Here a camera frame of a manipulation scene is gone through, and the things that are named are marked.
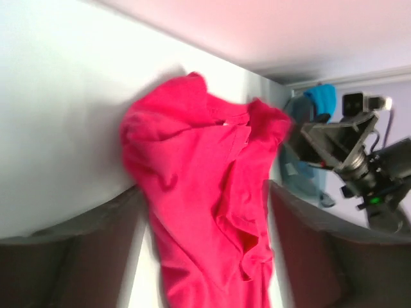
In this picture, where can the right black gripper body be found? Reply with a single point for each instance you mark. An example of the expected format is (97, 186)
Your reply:
(337, 147)

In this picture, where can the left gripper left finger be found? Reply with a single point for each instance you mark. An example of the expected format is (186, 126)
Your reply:
(80, 262)

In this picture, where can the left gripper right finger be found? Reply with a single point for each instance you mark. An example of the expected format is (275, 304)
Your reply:
(326, 261)

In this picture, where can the pink t shirt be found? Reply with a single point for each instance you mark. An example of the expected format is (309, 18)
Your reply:
(202, 163)

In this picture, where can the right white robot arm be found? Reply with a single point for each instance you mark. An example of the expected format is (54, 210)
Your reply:
(380, 178)

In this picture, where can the blue t shirt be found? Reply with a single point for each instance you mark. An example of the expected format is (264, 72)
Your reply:
(324, 99)

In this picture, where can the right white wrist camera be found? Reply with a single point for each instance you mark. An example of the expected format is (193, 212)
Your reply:
(358, 102)

